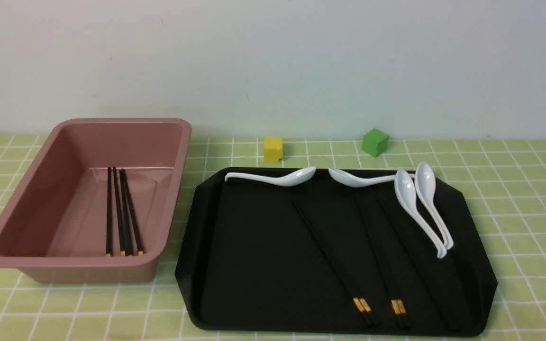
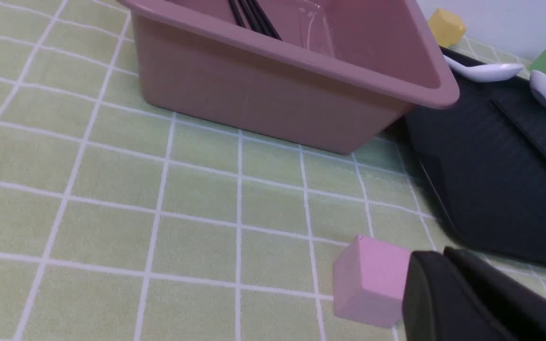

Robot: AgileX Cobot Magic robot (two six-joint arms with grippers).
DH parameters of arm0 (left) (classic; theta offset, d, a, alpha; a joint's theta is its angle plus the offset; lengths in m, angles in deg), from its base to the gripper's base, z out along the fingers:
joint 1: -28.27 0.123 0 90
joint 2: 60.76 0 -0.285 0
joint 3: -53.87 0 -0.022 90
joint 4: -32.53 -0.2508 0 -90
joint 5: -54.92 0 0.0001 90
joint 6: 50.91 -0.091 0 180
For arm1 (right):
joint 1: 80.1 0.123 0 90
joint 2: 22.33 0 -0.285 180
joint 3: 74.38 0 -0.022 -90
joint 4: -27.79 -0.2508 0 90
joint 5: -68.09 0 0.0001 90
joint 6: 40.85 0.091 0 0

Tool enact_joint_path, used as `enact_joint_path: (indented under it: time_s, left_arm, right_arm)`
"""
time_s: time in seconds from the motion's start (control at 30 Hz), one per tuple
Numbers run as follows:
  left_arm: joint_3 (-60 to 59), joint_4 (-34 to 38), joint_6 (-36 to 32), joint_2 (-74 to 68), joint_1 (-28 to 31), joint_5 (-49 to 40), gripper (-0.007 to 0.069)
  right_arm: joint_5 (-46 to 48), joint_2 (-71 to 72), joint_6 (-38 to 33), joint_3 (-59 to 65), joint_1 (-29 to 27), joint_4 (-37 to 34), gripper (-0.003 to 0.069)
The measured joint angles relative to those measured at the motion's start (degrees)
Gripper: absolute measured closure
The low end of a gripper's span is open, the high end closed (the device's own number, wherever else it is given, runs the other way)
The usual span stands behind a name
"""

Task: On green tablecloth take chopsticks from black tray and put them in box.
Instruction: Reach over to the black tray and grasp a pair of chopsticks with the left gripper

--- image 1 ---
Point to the black gold-band chopstick pair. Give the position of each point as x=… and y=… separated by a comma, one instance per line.
x=334, y=260
x=339, y=258
x=382, y=265

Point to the yellow cube block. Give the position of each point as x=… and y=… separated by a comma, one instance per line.
x=273, y=149

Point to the white spoon far left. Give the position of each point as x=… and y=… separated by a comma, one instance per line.
x=292, y=179

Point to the white spoon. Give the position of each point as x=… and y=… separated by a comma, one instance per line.
x=350, y=180
x=292, y=179
x=425, y=184
x=407, y=197

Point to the white spoon centre top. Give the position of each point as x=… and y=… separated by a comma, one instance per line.
x=350, y=180

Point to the black plastic serving tray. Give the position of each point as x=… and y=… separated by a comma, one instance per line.
x=322, y=257

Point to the green cube block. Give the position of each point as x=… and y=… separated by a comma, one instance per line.
x=375, y=142

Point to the white spoon inner right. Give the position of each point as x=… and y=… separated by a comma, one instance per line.
x=407, y=197

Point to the black chopstick in bin right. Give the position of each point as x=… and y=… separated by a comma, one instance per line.
x=134, y=237

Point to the black chopstick in bin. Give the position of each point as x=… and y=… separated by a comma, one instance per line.
x=120, y=222
x=109, y=236
x=134, y=237

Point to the white spoon outer right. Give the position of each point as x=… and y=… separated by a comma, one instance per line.
x=425, y=184

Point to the black chopstick in bin middle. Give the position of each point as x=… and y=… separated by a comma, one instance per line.
x=120, y=222

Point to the pink plastic rectangular bin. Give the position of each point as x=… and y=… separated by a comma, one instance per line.
x=53, y=227

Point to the black chopstick in bin left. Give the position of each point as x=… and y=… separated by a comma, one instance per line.
x=109, y=236

